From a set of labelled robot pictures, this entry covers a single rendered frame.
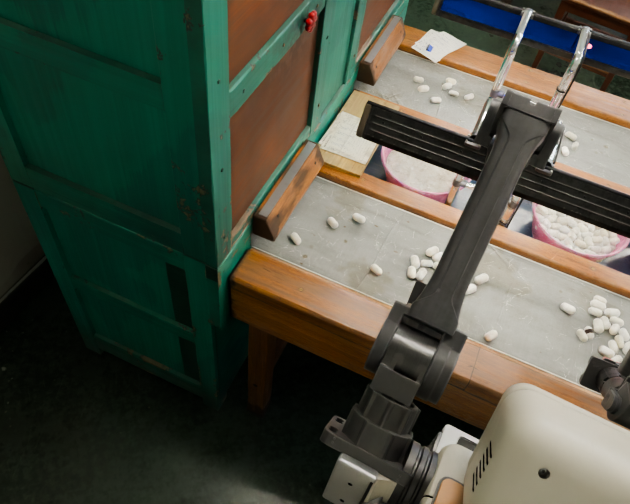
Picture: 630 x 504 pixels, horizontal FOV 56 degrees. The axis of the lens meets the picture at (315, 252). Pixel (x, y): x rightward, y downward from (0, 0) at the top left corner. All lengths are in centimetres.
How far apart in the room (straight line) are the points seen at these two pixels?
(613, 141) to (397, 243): 85
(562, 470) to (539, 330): 90
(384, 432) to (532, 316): 84
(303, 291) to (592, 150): 105
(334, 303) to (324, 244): 19
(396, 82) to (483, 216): 127
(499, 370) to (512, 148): 68
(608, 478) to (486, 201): 35
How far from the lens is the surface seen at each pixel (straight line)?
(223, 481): 199
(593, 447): 65
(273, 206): 140
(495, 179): 80
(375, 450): 75
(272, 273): 140
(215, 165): 108
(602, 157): 202
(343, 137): 171
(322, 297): 138
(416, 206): 160
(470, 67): 212
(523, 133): 83
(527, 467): 63
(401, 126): 130
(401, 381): 75
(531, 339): 149
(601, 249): 174
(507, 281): 156
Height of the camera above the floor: 192
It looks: 53 degrees down
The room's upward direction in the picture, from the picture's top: 9 degrees clockwise
